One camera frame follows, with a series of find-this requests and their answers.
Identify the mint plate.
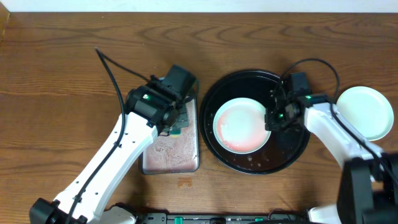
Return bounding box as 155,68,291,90
337,86,394,141
213,98,271,154

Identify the green yellow sponge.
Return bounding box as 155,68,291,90
169,129,181,136

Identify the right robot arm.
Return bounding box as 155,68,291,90
265,95,397,223

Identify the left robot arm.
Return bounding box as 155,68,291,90
29,85,195,224

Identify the black round tray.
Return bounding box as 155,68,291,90
199,70,310,174

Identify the black rectangular soapy tray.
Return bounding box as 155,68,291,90
139,82,200,175

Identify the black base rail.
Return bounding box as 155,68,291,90
105,203,312,224

